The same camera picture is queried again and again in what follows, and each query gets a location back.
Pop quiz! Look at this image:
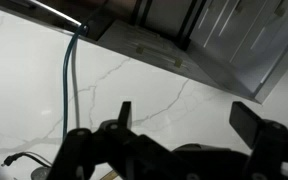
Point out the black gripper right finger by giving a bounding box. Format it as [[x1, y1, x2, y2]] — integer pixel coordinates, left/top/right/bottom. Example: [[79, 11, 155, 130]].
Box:
[[229, 101, 288, 180]]

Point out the dishwasher with steel handle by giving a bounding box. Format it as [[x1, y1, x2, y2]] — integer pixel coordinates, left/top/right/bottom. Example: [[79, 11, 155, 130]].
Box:
[[0, 0, 109, 43]]

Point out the long dark blue cable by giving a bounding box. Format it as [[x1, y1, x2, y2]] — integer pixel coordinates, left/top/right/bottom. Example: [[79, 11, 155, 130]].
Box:
[[61, 23, 89, 141]]

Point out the black power cord with plug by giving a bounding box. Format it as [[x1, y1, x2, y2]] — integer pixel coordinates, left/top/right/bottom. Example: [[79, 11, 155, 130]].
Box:
[[1, 151, 54, 168]]

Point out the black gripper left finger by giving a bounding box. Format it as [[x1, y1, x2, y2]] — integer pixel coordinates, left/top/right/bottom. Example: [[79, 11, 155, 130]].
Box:
[[47, 101, 185, 180]]

